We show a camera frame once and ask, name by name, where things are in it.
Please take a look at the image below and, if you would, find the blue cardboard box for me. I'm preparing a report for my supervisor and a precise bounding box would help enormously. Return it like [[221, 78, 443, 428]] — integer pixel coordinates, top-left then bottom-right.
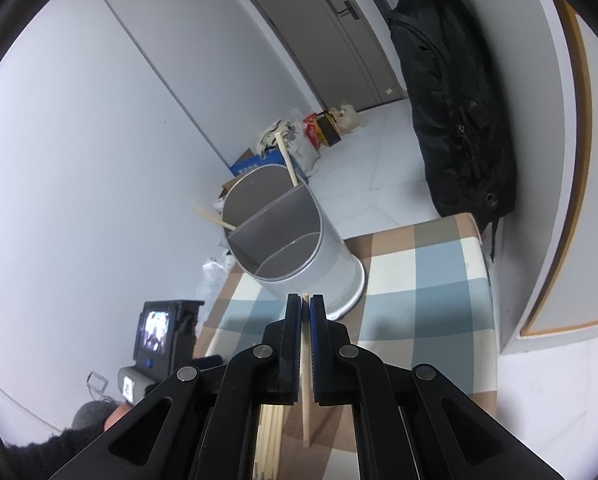
[[229, 152, 307, 186]]

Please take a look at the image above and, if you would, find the red and yellow bag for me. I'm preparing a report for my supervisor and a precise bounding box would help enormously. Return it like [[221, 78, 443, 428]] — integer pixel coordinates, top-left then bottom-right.
[[303, 114, 325, 150]]

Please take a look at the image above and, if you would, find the black and yellow bag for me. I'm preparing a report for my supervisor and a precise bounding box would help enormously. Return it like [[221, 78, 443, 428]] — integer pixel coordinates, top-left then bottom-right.
[[315, 113, 342, 147]]

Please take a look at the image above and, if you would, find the checkered cloth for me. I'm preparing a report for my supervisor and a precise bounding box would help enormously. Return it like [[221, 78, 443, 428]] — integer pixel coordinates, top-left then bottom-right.
[[195, 212, 500, 480]]

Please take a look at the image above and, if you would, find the person's left forearm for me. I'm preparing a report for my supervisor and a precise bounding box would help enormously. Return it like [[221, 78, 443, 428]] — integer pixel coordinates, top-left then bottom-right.
[[1, 402, 110, 467]]

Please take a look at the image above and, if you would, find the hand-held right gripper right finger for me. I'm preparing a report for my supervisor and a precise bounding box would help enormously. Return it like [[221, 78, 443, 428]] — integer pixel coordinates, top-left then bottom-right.
[[308, 294, 566, 480]]

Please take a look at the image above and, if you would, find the person's left hand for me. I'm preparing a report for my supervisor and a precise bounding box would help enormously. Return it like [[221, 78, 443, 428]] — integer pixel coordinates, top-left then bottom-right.
[[103, 402, 136, 432]]

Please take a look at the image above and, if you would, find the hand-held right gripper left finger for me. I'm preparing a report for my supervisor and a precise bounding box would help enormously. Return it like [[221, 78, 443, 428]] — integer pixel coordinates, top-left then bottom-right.
[[49, 294, 303, 480]]

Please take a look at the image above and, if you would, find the wood-edged white panel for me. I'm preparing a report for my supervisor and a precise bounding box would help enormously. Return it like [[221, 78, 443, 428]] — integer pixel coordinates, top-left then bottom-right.
[[496, 0, 598, 356]]

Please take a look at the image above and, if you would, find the clear plastic bag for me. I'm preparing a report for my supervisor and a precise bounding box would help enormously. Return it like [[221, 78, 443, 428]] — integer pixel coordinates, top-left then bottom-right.
[[199, 254, 236, 326]]

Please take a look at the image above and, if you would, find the white charger with cable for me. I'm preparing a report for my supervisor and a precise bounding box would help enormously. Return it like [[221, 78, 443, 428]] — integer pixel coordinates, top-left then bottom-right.
[[0, 366, 114, 436]]

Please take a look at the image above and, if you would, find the beige plastic bag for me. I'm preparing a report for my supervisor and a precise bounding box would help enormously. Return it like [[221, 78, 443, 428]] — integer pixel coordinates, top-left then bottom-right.
[[327, 104, 368, 135]]

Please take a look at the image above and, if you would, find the black backpack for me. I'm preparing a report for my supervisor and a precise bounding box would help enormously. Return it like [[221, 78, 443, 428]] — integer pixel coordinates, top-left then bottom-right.
[[385, 0, 518, 261]]

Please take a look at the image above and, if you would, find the grey door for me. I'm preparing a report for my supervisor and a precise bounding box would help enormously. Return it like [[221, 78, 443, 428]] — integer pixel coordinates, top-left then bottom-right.
[[231, 0, 409, 115]]

